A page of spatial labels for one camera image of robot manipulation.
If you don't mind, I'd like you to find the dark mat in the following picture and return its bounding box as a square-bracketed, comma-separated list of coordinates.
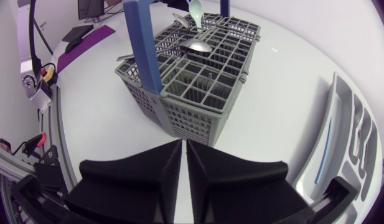
[56, 24, 116, 75]

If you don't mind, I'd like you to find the steel spoon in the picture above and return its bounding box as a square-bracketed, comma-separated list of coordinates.
[172, 12, 191, 30]
[116, 37, 213, 62]

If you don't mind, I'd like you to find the grey cutlery tray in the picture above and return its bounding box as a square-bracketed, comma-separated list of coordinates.
[293, 72, 384, 224]

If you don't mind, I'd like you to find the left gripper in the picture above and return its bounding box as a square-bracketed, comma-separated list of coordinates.
[61, 24, 95, 54]

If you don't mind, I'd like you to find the pale plastic spoon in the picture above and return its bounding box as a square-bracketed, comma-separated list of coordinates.
[188, 0, 205, 30]

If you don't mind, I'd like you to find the grey cutlery basket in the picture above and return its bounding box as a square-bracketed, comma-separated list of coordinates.
[115, 0, 261, 147]

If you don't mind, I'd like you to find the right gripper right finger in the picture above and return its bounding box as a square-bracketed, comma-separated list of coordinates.
[186, 139, 309, 224]

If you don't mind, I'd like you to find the dark screen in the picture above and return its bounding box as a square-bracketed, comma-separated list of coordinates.
[77, 0, 105, 21]

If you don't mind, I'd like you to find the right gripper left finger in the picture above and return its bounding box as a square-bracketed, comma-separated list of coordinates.
[63, 139, 183, 224]

